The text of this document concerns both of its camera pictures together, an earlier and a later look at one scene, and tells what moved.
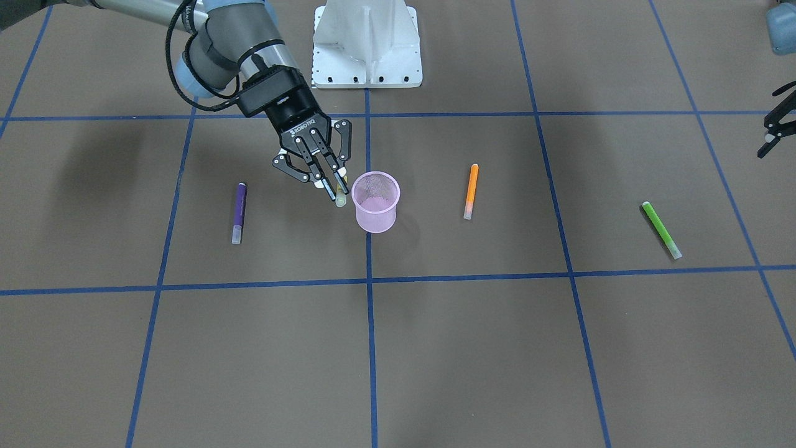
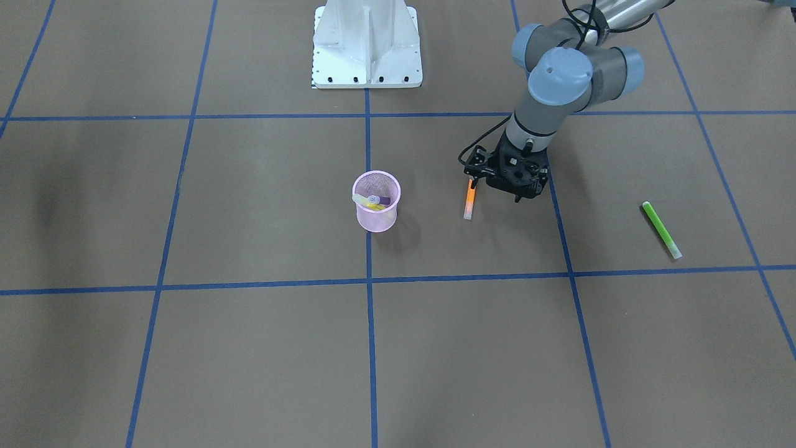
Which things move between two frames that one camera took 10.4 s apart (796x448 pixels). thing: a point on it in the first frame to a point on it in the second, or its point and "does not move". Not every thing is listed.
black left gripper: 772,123 to 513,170
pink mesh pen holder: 375,195 does not move
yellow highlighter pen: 341,196 to 362,200
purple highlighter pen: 240,201 to 375,199
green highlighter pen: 662,230 does not move
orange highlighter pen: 471,191 does not move
